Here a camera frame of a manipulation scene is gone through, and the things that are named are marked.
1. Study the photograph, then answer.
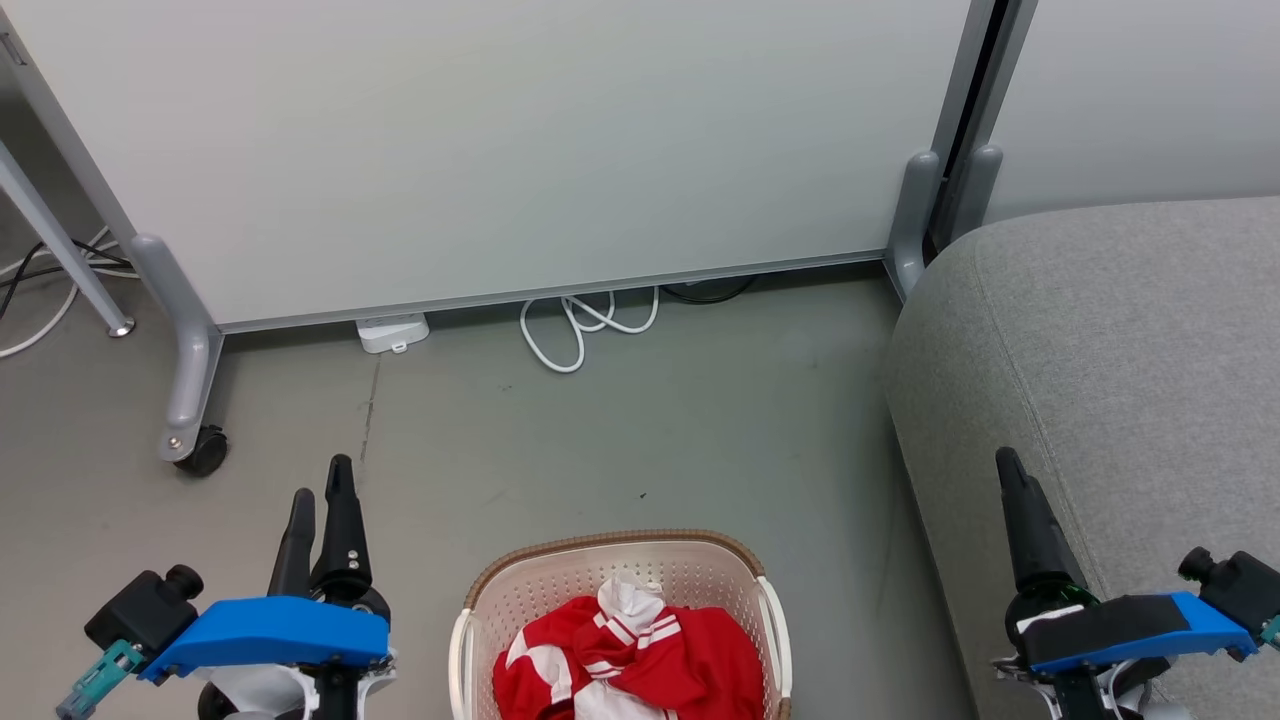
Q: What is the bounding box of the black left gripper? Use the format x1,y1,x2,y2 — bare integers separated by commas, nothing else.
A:
267,455,393,629

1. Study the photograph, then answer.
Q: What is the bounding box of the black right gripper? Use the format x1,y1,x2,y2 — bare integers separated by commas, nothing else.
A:
995,447,1103,625

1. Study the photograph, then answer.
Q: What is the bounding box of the red garment with white stripes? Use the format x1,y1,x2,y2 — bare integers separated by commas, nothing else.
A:
570,572,766,720

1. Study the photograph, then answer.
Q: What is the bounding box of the grey fabric sofa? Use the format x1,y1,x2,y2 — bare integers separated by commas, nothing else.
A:
885,195,1280,720

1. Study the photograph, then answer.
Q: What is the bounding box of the black caster wheel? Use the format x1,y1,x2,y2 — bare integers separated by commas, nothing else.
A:
175,425,229,478

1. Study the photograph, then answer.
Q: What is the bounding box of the white power adapter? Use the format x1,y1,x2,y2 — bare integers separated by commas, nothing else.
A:
355,313,431,355

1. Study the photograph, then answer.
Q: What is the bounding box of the grey partition leg with caster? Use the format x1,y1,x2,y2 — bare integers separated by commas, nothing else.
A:
130,235,226,466

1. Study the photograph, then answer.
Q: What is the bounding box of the beige plastic laundry basket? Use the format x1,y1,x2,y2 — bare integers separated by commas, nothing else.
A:
448,530,794,720

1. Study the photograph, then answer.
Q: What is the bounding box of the grey metal table leg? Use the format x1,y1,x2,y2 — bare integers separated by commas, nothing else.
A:
0,140,136,339

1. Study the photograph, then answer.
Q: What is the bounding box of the large white partition panel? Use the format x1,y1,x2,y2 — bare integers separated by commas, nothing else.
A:
0,0,1001,333

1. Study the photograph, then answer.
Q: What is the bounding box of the teal left camera connector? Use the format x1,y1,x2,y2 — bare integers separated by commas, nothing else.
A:
55,640,144,720

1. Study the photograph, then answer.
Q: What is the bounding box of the looped white cable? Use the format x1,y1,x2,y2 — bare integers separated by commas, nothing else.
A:
520,288,661,374

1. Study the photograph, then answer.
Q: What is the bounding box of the white cable bundle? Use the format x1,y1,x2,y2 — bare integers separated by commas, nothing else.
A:
0,225,139,359

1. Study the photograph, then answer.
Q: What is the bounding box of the thin black cable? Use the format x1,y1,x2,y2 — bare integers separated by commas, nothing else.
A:
0,240,101,321

